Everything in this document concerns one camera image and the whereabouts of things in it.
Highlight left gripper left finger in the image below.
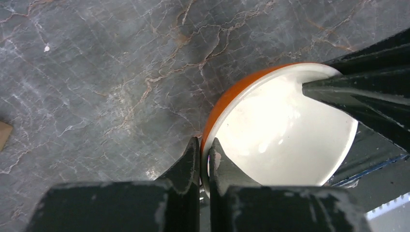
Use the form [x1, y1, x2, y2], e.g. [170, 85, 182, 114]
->
[26, 137, 200, 232]

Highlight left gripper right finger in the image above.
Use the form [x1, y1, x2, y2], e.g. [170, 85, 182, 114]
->
[208, 139, 371, 232]

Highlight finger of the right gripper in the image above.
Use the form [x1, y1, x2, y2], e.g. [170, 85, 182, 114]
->
[324, 29, 410, 75]
[302, 69, 410, 153]

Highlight orange bowl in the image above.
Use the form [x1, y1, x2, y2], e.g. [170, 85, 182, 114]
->
[201, 62, 358, 193]

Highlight tan wooden block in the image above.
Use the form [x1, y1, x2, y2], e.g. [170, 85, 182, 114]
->
[0, 122, 13, 151]

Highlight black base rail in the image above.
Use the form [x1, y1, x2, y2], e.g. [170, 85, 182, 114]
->
[327, 124, 410, 211]

